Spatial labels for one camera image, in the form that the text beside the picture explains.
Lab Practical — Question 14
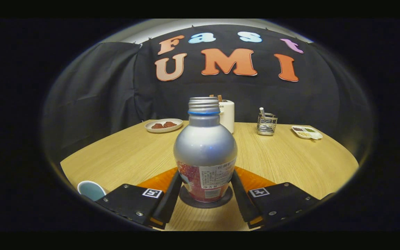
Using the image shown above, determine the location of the metal wire utensil holder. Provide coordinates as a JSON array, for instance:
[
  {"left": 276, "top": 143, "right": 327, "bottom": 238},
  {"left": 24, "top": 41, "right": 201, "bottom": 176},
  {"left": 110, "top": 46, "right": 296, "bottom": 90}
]
[{"left": 257, "top": 112, "right": 278, "bottom": 136}]

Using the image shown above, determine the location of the wooden table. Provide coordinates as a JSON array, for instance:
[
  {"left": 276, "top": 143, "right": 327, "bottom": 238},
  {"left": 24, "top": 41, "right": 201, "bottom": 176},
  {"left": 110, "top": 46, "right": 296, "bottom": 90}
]
[{"left": 60, "top": 120, "right": 359, "bottom": 231}]

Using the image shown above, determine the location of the black backdrop cloth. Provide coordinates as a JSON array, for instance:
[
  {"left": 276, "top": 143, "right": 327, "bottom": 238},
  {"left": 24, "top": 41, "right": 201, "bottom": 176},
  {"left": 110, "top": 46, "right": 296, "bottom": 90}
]
[{"left": 42, "top": 24, "right": 374, "bottom": 167}]

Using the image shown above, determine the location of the silver juice bottle red label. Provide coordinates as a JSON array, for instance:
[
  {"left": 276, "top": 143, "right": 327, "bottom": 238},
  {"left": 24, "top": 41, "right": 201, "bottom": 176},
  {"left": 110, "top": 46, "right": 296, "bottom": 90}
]
[{"left": 173, "top": 97, "right": 238, "bottom": 203}]

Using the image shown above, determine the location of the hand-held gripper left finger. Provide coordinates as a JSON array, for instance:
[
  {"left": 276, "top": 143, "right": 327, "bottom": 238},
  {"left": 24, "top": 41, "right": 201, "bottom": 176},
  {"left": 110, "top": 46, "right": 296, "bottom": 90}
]
[{"left": 96, "top": 169, "right": 183, "bottom": 230}]

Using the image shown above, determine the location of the white divided tray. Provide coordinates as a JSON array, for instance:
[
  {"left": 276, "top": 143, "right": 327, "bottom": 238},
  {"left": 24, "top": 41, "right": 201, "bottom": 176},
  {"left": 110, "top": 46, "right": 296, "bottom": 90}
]
[{"left": 291, "top": 125, "right": 323, "bottom": 140}]

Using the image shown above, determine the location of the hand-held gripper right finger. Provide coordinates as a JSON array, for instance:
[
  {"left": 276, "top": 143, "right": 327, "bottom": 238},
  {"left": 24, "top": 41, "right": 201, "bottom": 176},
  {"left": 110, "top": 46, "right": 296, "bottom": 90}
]
[{"left": 231, "top": 167, "right": 325, "bottom": 229}]

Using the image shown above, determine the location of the white toaster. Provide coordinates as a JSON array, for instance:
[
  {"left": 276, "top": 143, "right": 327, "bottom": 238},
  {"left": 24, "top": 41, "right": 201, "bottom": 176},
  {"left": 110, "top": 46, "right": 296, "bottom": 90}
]
[{"left": 218, "top": 100, "right": 235, "bottom": 134}]

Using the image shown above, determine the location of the dark brown round coaster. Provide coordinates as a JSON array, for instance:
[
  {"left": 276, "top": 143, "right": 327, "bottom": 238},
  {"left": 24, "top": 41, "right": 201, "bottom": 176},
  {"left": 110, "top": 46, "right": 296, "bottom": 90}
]
[{"left": 179, "top": 185, "right": 233, "bottom": 209}]

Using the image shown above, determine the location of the white cup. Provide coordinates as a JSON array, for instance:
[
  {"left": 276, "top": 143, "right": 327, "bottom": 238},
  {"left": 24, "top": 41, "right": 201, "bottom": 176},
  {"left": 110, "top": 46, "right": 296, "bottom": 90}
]
[{"left": 77, "top": 181, "right": 109, "bottom": 202}]

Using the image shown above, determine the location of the white oval plate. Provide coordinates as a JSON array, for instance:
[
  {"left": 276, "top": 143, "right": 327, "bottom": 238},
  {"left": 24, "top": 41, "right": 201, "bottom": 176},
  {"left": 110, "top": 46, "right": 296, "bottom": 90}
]
[{"left": 145, "top": 118, "right": 183, "bottom": 133}]

